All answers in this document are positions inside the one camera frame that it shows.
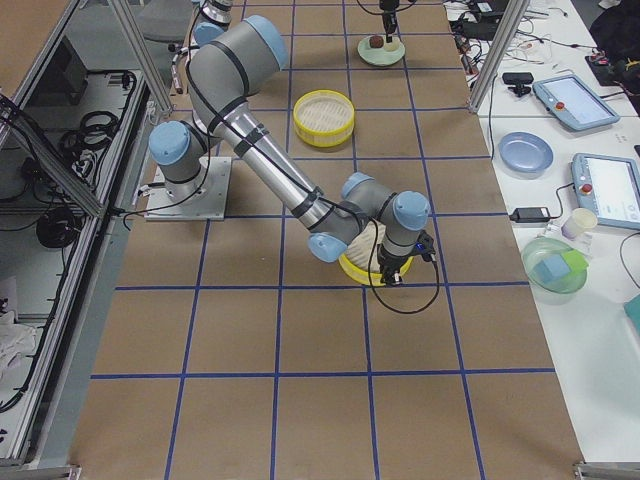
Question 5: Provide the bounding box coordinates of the upper blue teach pendant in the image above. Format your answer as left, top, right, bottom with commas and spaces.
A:
532, 74, 620, 131

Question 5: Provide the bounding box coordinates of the green foam cube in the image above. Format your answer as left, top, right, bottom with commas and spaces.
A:
560, 249, 589, 274

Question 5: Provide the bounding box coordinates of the aluminium frame post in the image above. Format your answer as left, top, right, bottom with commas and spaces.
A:
468, 0, 530, 113

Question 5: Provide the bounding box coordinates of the lower blue teach pendant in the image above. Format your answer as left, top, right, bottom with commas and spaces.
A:
571, 153, 639, 230

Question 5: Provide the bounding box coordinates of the yellow bamboo steamer ring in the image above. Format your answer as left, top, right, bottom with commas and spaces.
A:
338, 219, 415, 288

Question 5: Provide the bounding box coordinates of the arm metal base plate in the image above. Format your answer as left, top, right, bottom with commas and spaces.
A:
144, 156, 232, 221

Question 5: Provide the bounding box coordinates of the blue teach pendant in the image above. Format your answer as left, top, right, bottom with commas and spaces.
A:
532, 74, 620, 131
571, 153, 639, 230

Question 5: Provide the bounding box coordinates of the black webcam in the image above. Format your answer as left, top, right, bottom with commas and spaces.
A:
502, 72, 534, 98

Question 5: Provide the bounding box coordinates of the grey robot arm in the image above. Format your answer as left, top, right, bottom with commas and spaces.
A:
149, 15, 435, 285
170, 1, 414, 95

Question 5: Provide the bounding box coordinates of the black power adapter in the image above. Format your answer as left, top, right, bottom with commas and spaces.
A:
509, 207, 553, 224

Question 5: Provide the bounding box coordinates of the blue round plate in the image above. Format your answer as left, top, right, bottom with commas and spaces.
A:
498, 132, 554, 179

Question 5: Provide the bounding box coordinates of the dark red bun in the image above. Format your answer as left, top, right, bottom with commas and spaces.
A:
368, 35, 385, 49

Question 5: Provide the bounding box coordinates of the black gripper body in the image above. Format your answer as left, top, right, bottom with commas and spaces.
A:
378, 0, 400, 14
377, 247, 408, 275

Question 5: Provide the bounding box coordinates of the yellow bamboo steamer base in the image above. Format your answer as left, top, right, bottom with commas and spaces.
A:
293, 89, 355, 148

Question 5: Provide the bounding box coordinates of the mint green round plate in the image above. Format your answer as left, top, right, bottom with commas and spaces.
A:
357, 35, 405, 67

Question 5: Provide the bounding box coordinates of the blue foam cube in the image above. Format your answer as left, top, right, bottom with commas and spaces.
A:
533, 254, 571, 283

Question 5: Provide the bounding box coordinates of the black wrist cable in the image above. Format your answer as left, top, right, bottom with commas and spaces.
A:
372, 244, 444, 315

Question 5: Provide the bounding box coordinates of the clear glass bowl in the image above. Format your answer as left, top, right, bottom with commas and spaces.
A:
521, 237, 589, 305

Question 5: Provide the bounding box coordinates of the white paper cup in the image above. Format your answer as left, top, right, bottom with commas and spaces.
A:
561, 208, 598, 240

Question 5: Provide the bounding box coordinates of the white half-round bun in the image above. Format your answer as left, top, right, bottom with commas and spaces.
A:
383, 42, 399, 52

